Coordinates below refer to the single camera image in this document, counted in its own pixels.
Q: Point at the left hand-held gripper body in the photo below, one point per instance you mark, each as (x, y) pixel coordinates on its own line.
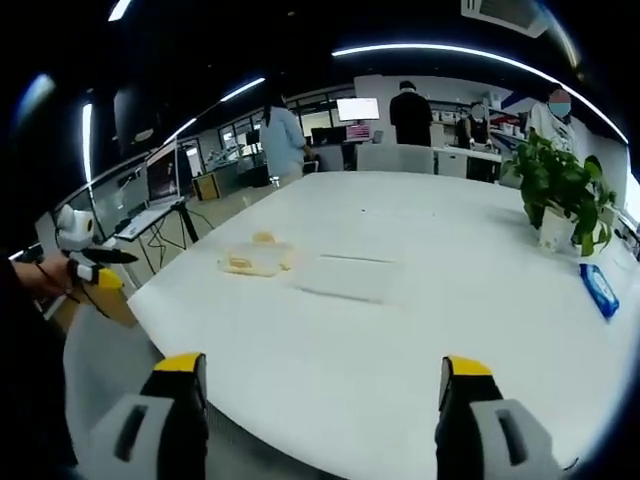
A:
(75, 225)

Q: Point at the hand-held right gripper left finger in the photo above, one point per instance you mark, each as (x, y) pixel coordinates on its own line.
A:
(165, 425)

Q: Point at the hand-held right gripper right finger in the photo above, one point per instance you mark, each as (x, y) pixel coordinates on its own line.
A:
(475, 425)

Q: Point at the yellowish plastic buckle part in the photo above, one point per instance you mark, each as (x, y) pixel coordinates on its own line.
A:
(239, 262)
(264, 237)

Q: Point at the person's left hand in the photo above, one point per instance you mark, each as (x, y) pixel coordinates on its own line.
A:
(47, 277)

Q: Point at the brown cardboard box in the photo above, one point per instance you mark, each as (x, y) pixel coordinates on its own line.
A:
(107, 307)

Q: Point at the grey chair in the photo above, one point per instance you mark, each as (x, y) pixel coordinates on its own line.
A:
(110, 350)

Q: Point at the black tripod stand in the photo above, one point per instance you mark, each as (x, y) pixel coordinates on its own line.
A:
(186, 222)

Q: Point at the open laptop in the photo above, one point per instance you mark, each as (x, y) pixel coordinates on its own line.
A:
(162, 175)

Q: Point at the yellow and black box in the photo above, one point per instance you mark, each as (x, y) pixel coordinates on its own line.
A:
(206, 186)

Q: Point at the clear plastic bag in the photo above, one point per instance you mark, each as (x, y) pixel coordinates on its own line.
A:
(265, 257)

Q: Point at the blue wet wipes packet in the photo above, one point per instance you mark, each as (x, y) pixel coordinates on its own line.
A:
(599, 289)

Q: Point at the dark monitor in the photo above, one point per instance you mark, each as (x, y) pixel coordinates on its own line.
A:
(328, 136)

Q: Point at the green potted plant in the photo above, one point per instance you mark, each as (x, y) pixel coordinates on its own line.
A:
(560, 185)

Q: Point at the white chair back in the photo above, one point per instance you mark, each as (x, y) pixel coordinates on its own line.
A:
(395, 159)

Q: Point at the pink-screen monitor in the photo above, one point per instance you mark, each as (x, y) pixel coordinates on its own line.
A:
(359, 132)

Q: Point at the white-screen monitor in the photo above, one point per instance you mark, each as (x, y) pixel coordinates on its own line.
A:
(358, 109)

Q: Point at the ceiling air vent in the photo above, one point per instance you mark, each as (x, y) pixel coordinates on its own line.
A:
(505, 15)

